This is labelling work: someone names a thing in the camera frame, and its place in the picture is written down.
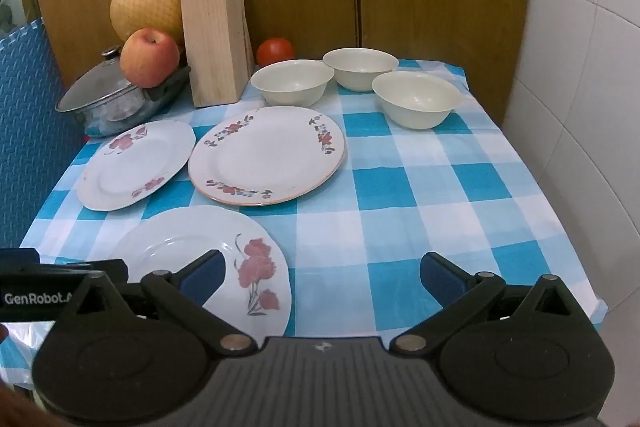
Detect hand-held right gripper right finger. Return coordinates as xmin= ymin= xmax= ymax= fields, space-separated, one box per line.
xmin=390 ymin=252 xmax=583 ymax=354

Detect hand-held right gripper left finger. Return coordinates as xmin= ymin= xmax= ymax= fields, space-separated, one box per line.
xmin=60 ymin=249 xmax=257 ymax=358

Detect white plate large red flower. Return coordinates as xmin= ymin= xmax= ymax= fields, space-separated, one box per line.
xmin=107 ymin=206 xmax=293 ymax=339

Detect white plate small red flowers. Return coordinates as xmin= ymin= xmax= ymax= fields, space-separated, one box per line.
xmin=76 ymin=120 xmax=196 ymax=212

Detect large floral plate pink rim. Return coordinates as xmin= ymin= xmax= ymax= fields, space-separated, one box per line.
xmin=188 ymin=106 xmax=347 ymax=207

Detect cream bowl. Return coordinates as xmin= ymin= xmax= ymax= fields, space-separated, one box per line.
xmin=250 ymin=59 xmax=335 ymax=108
xmin=371 ymin=71 xmax=462 ymax=130
xmin=322 ymin=48 xmax=399 ymax=93

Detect blue white checked tablecloth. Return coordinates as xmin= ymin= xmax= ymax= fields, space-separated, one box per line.
xmin=0 ymin=57 xmax=609 ymax=390

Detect blue foam mat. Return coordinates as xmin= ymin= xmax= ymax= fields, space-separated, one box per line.
xmin=0 ymin=19 xmax=85 ymax=250

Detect metal pot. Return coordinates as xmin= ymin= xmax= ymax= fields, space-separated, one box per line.
xmin=75 ymin=66 xmax=193 ymax=138

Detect glass pot lid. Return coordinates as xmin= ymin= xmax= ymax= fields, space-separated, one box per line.
xmin=54 ymin=47 xmax=147 ymax=113

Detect red apple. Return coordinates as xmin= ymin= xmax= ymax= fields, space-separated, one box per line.
xmin=120 ymin=28 xmax=181 ymax=88

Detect red tomato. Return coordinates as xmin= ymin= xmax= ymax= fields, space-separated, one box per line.
xmin=256 ymin=38 xmax=295 ymax=68

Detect wooden knife block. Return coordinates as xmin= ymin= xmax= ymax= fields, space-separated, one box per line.
xmin=179 ymin=0 xmax=255 ymax=108

